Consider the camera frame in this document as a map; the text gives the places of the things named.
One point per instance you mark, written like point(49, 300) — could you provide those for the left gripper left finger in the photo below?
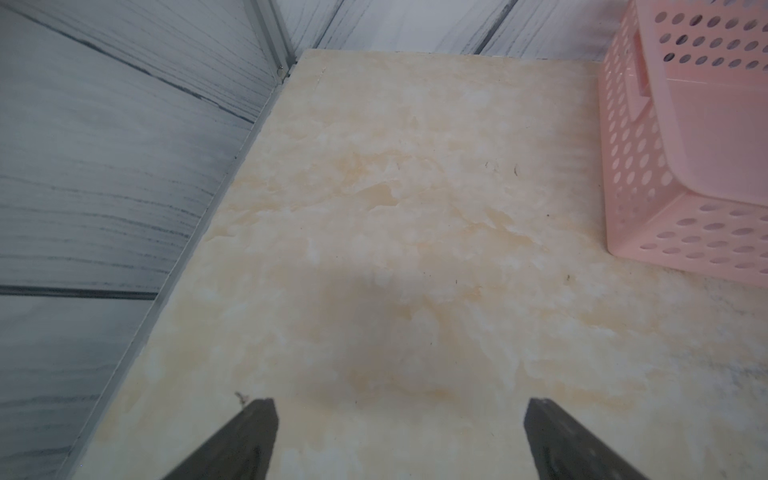
point(241, 449)

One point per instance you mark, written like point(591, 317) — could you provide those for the pink plastic basket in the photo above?
point(683, 118)

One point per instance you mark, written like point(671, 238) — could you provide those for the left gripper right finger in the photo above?
point(562, 448)

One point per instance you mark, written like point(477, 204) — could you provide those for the left aluminium frame post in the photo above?
point(271, 32)

